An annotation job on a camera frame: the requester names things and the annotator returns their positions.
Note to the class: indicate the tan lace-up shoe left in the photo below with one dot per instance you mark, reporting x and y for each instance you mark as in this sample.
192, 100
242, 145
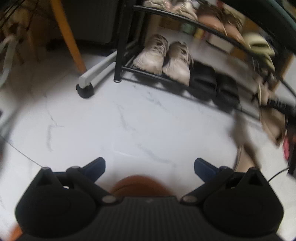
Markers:
211, 16

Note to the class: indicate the orange round object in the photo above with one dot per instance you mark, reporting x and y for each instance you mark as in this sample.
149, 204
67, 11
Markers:
139, 186

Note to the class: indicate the beige crossover slipper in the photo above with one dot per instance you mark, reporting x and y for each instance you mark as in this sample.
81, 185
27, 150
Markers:
273, 121
243, 160

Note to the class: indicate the right black slide sandal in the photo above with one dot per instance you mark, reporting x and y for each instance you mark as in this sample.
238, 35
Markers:
227, 97

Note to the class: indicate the grey caster leg with wheel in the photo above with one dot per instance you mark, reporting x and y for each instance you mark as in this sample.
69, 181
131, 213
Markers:
87, 81

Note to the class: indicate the wooden chair leg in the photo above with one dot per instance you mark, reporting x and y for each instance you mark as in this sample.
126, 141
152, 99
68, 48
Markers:
67, 34

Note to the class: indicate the black slide sandal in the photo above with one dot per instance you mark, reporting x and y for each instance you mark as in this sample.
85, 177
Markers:
227, 97
203, 82

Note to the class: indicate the cream slide sandal lower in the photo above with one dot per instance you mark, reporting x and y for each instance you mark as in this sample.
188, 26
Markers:
266, 62

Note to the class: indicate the cream slide sandal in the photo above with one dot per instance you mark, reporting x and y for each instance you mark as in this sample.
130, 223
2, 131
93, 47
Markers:
266, 62
258, 44

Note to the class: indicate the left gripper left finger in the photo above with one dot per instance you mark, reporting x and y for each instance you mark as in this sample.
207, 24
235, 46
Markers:
85, 178

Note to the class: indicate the pearl decorated shoe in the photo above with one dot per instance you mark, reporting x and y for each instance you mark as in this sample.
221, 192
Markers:
158, 4
186, 9

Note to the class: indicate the left black slide sandal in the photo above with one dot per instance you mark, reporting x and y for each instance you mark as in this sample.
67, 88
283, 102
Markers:
203, 82

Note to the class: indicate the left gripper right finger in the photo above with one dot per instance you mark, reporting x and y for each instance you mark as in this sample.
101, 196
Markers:
214, 178

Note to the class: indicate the beige chunky sneaker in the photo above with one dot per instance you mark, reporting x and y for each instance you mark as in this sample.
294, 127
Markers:
151, 58
178, 66

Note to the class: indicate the pearl decorated shoe right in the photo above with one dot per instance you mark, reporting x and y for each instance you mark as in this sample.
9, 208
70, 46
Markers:
186, 9

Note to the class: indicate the tan lace-up shoe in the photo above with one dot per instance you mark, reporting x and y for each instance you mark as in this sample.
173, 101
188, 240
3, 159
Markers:
211, 16
233, 26

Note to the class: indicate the left beige chunky sneaker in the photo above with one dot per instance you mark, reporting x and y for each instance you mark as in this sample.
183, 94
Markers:
151, 58

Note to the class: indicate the pearl decorated shoe left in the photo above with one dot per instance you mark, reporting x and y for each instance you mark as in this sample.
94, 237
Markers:
158, 4

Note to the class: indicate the tan lace-up shoe right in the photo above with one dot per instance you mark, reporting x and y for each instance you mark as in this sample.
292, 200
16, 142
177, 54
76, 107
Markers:
233, 26

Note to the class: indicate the right beige chunky sneaker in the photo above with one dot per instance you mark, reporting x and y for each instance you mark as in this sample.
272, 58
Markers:
178, 66

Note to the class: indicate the cream slide sandal upper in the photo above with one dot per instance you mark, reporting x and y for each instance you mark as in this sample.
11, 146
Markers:
258, 44

